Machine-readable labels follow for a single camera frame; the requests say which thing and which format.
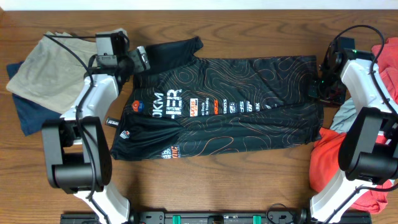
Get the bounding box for folded navy blue garment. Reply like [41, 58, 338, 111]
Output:
[6, 61, 63, 137]

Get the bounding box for black patterned cycling jersey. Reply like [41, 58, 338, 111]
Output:
[111, 37, 323, 161]

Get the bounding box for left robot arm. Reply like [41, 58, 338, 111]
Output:
[42, 46, 150, 223]

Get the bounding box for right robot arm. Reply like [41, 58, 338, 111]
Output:
[307, 37, 397, 223]

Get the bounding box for light grey t-shirt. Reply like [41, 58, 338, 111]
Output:
[330, 98, 357, 134]

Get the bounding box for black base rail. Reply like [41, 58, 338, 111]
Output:
[60, 210, 372, 224]

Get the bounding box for red t-shirt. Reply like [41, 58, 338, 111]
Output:
[309, 37, 397, 214]

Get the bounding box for folded khaki trousers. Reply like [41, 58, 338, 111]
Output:
[6, 28, 128, 114]

